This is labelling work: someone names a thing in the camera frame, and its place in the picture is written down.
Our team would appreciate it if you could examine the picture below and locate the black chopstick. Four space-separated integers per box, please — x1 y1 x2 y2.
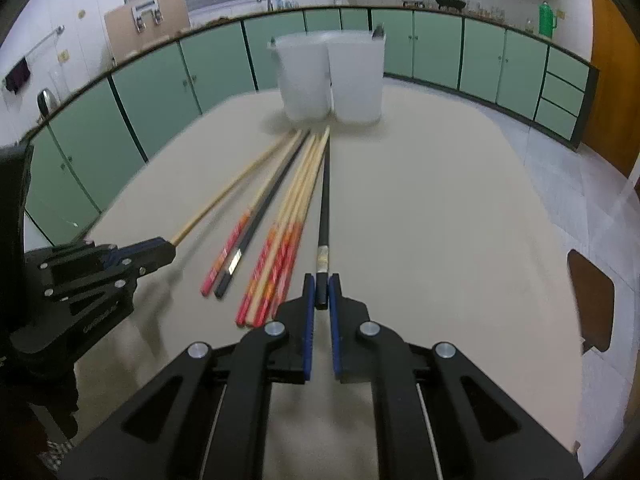
214 131 312 298
315 152 332 310

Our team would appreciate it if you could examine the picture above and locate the red-ended wooden chopstick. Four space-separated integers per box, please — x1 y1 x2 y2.
270 126 332 320
235 132 318 328
245 132 321 330

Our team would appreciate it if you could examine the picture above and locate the metal towel rail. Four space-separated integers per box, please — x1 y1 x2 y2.
15 25 66 63

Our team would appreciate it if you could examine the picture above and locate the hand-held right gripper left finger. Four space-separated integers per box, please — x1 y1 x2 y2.
57 272 317 480

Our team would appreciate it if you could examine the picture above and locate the steel kettle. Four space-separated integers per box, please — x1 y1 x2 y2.
36 87 58 123

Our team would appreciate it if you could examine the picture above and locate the white plastic container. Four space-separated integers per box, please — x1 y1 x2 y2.
267 34 333 122
327 30 388 125

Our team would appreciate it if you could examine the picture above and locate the plain wooden chopstick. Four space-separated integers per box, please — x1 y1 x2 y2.
170 130 298 247

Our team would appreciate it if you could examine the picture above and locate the row of glass jars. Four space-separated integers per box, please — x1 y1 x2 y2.
467 2 536 28

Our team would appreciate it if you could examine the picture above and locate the brown wooden stool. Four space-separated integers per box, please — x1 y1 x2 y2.
566 249 616 356

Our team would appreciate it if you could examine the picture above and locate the brown board with metal clasps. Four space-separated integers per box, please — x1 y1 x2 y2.
104 0 192 66

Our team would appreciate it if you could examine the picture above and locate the green thermos jug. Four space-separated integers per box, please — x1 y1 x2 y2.
537 0 559 40

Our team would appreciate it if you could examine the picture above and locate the dark towel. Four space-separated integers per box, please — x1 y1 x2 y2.
2 57 32 95

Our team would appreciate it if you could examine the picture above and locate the green base cabinet row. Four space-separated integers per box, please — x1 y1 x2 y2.
10 5 600 251

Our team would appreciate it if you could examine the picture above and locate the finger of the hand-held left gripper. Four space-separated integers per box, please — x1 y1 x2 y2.
45 256 177 307
25 236 177 281

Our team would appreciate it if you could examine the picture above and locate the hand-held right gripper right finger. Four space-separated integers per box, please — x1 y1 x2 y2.
327 272 586 480

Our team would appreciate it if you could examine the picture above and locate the wooden door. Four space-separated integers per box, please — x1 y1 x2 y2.
582 0 640 178

